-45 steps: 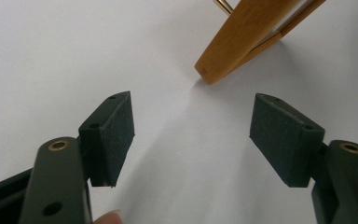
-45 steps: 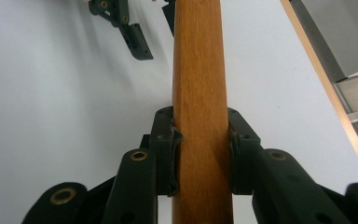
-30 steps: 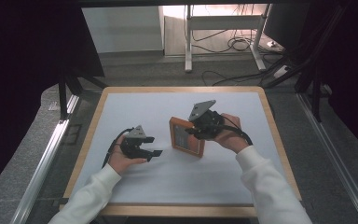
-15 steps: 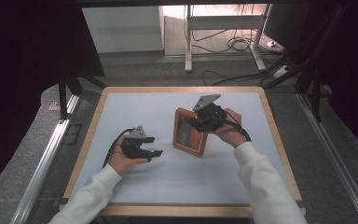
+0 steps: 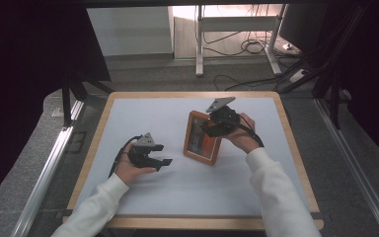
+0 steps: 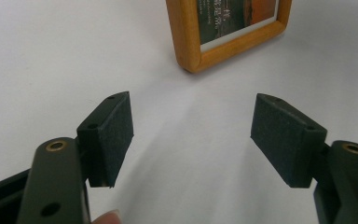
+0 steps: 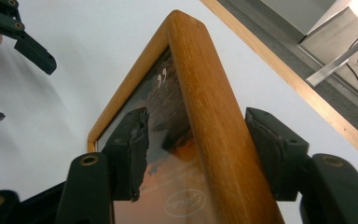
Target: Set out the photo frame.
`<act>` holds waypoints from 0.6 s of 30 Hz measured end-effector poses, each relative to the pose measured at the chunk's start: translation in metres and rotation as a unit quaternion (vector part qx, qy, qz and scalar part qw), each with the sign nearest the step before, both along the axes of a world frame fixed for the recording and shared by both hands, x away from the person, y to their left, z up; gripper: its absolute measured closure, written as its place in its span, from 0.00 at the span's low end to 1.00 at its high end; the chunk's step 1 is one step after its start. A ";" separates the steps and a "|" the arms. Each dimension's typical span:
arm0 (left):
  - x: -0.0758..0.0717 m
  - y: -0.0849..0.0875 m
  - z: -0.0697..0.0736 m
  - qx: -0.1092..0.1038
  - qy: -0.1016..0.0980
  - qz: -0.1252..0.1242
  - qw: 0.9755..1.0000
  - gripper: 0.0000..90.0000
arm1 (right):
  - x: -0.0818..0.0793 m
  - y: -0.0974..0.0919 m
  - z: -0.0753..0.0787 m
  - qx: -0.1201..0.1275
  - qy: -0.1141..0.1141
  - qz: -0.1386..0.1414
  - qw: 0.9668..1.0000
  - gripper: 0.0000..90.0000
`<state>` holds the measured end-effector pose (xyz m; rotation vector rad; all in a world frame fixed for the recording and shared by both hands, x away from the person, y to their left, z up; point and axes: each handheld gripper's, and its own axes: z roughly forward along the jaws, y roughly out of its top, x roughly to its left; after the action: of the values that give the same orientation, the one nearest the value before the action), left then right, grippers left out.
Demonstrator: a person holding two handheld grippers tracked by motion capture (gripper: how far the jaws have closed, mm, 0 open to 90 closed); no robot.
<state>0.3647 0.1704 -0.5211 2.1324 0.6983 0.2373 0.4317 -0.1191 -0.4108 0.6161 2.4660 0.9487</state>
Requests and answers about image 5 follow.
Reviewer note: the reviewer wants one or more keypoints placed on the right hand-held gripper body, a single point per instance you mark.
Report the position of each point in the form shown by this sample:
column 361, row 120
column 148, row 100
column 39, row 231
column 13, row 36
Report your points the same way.
column 225, row 117

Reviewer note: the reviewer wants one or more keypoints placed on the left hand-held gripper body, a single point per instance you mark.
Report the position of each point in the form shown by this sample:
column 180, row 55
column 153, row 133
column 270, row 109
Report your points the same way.
column 138, row 154

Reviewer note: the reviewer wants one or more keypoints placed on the wooden picture frame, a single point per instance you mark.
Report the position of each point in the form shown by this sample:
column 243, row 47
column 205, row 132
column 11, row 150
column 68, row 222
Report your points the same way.
column 197, row 144

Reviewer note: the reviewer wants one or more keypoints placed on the person's left hand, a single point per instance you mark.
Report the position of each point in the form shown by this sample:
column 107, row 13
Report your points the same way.
column 126, row 169

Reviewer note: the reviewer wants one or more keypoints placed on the person's right hand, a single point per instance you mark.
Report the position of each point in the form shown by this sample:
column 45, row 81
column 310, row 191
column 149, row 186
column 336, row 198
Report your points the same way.
column 242, row 138

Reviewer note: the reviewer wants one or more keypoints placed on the white power strip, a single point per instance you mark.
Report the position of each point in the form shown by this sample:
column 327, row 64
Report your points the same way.
column 298, row 75

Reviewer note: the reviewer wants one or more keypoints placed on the black metal stand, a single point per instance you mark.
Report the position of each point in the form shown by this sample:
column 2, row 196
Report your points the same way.
column 66, row 105

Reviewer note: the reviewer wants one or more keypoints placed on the black curtain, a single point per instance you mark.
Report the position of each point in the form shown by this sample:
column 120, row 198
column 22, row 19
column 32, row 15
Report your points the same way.
column 19, row 82
column 371, row 72

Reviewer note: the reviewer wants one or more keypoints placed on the white metal desk frame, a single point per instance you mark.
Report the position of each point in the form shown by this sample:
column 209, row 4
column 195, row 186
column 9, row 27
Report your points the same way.
column 199, row 39

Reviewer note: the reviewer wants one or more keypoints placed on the long aluminium rail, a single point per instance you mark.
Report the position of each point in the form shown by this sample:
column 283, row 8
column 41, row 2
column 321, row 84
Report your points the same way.
column 42, row 184
column 358, row 177

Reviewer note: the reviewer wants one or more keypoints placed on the white wall panel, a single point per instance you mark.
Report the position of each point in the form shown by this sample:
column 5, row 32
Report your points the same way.
column 128, row 31

